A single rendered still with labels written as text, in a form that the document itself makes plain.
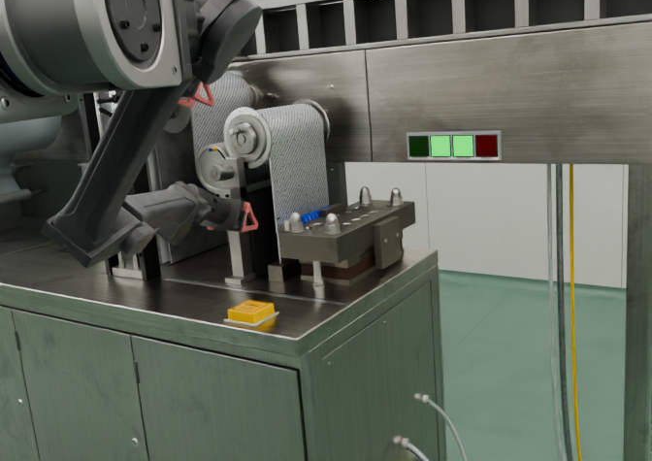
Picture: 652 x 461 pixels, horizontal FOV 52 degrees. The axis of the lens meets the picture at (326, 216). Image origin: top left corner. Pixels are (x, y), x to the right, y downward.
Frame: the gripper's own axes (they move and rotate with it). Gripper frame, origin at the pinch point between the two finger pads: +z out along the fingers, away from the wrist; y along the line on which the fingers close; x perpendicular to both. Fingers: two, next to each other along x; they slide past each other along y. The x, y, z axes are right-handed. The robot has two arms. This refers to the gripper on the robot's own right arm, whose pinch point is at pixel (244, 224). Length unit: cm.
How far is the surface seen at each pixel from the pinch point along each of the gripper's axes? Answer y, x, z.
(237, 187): -6.6, 9.4, 1.7
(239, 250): -8.0, -4.4, 9.4
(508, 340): -4, 7, 222
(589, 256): 18, 67, 280
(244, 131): -4.1, 21.9, -3.1
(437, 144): 30, 32, 30
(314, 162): 0.8, 23.2, 20.3
